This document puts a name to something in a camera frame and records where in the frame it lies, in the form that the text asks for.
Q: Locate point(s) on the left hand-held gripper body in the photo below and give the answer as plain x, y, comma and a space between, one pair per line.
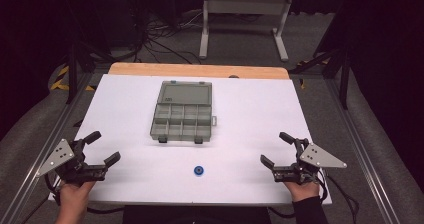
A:
68, 165

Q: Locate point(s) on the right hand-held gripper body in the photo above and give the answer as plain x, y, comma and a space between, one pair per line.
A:
313, 157

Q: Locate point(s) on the small blue round wheel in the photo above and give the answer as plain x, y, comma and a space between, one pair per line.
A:
199, 170

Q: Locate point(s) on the grey plastic compartment box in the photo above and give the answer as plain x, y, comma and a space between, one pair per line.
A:
183, 112

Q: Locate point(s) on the person's left hand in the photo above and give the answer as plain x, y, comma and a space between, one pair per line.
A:
74, 199

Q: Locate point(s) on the person's right hand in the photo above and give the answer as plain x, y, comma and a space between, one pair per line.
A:
304, 191

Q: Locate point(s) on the white table cover sheet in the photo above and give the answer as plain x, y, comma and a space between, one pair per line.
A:
253, 117

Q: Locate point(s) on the yellow black hazard tape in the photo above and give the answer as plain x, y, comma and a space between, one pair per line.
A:
60, 80

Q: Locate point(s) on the black tripod stand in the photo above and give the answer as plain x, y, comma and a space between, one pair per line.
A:
78, 62
336, 60

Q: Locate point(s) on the aluminium rail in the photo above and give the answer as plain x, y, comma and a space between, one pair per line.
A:
363, 150
36, 157

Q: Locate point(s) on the white metal stand frame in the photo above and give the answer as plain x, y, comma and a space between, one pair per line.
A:
245, 5

